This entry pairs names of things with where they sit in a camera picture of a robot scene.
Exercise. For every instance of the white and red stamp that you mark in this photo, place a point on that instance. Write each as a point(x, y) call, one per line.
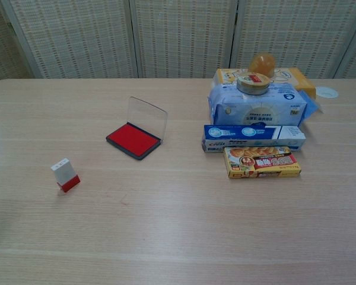
point(65, 175)

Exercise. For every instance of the red ink pad with lid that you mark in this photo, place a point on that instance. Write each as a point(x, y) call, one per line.
point(133, 139)

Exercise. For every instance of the blue and white toothpaste box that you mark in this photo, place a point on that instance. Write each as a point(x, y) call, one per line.
point(252, 138)

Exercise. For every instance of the yellow curry box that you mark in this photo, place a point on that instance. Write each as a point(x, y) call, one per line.
point(262, 163)

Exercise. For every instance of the blue wet wipes pack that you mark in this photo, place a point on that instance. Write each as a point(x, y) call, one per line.
point(258, 108)

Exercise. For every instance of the round tin with red label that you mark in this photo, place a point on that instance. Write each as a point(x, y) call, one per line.
point(252, 83)

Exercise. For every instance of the woven folding screen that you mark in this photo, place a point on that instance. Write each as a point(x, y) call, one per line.
point(178, 35)

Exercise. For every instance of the white round coaster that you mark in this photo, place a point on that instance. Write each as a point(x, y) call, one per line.
point(327, 92)

